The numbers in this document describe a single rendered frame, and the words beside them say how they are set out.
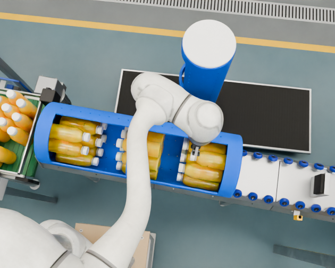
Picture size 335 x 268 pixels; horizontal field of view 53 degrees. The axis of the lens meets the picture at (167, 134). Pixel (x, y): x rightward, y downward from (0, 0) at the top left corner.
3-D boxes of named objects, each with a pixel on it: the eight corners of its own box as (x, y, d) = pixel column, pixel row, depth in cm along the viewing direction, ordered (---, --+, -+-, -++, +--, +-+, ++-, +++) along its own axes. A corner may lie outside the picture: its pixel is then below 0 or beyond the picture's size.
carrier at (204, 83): (211, 84, 263) (175, 87, 262) (232, 17, 178) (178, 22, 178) (216, 118, 256) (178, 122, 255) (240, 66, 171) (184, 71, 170)
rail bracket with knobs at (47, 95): (57, 112, 178) (51, 106, 168) (44, 110, 178) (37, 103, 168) (62, 95, 181) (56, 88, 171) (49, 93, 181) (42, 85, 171)
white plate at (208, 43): (232, 17, 177) (231, 18, 178) (179, 21, 177) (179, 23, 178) (240, 65, 170) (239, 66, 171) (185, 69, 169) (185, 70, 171)
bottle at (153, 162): (160, 154, 148) (120, 147, 149) (157, 169, 146) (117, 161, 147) (160, 158, 155) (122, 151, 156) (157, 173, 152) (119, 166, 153)
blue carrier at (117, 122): (225, 199, 162) (237, 196, 134) (50, 166, 166) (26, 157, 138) (233, 142, 168) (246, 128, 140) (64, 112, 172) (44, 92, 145)
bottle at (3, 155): (18, 152, 172) (1, 144, 155) (15, 165, 171) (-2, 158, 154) (5, 150, 173) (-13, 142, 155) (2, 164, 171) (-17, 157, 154)
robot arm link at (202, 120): (225, 123, 104) (190, 101, 106) (235, 108, 89) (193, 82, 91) (207, 151, 102) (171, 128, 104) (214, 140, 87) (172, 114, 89)
